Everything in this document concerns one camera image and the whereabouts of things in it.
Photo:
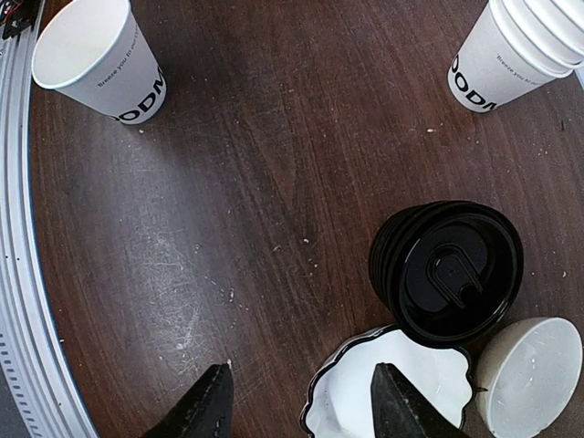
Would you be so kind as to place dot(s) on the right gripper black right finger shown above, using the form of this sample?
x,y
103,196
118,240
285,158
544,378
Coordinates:
x,y
400,410

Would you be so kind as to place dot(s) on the single white paper cup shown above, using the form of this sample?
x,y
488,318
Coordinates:
x,y
95,53

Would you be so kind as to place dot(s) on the aluminium front rail frame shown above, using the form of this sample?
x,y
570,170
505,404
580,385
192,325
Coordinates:
x,y
33,362

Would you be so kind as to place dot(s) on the white scalloped bowl black rim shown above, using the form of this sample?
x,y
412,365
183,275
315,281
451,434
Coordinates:
x,y
339,402

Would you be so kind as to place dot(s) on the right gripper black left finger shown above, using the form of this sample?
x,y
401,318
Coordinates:
x,y
205,410

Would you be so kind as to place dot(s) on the plain white round bowl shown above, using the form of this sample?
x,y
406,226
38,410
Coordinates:
x,y
527,374

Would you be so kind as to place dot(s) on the stack of black cup lids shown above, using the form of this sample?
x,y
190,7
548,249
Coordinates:
x,y
448,271

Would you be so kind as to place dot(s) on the stack of white paper cups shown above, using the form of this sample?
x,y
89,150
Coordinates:
x,y
514,48

